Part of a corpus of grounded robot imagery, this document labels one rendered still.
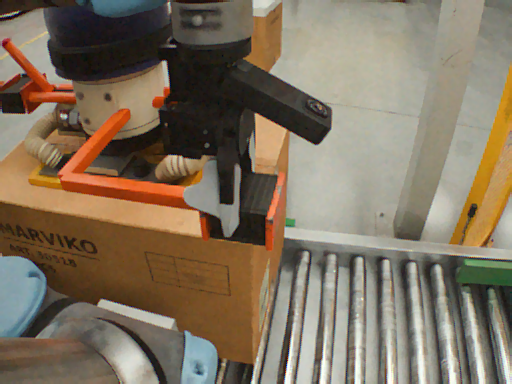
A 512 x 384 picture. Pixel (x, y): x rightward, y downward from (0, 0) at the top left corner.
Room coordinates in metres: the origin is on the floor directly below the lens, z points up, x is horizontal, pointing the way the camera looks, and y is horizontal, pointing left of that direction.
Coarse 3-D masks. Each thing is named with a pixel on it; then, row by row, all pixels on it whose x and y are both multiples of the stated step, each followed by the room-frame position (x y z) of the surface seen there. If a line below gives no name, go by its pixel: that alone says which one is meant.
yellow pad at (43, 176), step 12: (72, 156) 0.61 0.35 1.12; (36, 168) 0.61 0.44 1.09; (48, 168) 0.60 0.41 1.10; (60, 168) 0.60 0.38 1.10; (132, 168) 0.60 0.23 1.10; (144, 168) 0.57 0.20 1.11; (36, 180) 0.58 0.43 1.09; (48, 180) 0.57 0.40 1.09; (144, 180) 0.56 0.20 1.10; (156, 180) 0.56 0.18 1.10; (180, 180) 0.57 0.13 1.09; (192, 180) 0.57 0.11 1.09
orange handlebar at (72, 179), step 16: (32, 96) 0.70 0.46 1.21; (48, 96) 0.69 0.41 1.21; (64, 96) 0.69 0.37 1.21; (160, 96) 0.65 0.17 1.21; (128, 112) 0.61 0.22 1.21; (112, 128) 0.55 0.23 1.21; (96, 144) 0.50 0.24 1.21; (80, 160) 0.46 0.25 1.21; (64, 176) 0.42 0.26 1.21; (80, 176) 0.42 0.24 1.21; (96, 176) 0.42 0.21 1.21; (80, 192) 0.41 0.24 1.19; (96, 192) 0.40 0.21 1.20; (112, 192) 0.40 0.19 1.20; (128, 192) 0.39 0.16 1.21; (144, 192) 0.39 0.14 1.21; (160, 192) 0.39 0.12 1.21; (176, 192) 0.39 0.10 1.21; (192, 208) 0.38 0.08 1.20
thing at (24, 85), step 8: (40, 72) 0.78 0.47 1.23; (8, 80) 0.75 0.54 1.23; (16, 80) 0.77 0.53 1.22; (24, 80) 0.77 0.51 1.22; (32, 80) 0.73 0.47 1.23; (0, 88) 0.72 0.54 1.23; (8, 88) 0.73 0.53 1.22; (16, 88) 0.73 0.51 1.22; (24, 88) 0.70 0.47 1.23; (32, 88) 0.72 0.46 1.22; (0, 96) 0.70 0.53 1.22; (8, 96) 0.69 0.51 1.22; (16, 96) 0.69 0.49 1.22; (24, 96) 0.69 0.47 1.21; (0, 104) 0.71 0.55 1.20; (8, 104) 0.70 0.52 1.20; (16, 104) 0.70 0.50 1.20; (24, 104) 0.69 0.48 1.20; (32, 104) 0.71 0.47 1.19; (40, 104) 0.73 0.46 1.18; (8, 112) 0.70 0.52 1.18; (16, 112) 0.69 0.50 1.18; (24, 112) 0.69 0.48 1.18
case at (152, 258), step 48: (288, 144) 0.80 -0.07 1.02; (0, 192) 0.56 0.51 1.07; (48, 192) 0.56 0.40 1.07; (0, 240) 0.55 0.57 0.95; (48, 240) 0.52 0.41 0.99; (96, 240) 0.49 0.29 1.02; (144, 240) 0.47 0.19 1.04; (192, 240) 0.46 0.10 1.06; (96, 288) 0.51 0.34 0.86; (144, 288) 0.48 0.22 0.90; (192, 288) 0.46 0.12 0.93; (240, 288) 0.44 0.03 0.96; (240, 336) 0.44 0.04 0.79
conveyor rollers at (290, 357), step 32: (352, 288) 0.76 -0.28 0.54; (384, 288) 0.75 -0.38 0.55; (416, 288) 0.74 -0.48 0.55; (288, 320) 0.65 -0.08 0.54; (320, 320) 0.65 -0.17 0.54; (352, 320) 0.64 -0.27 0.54; (384, 320) 0.64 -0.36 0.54; (416, 320) 0.63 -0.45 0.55; (448, 320) 0.61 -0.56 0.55; (288, 352) 0.54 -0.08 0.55; (320, 352) 0.54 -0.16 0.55; (352, 352) 0.54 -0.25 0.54; (384, 352) 0.53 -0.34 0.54; (416, 352) 0.52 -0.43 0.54; (448, 352) 0.51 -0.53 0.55; (480, 352) 0.49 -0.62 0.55
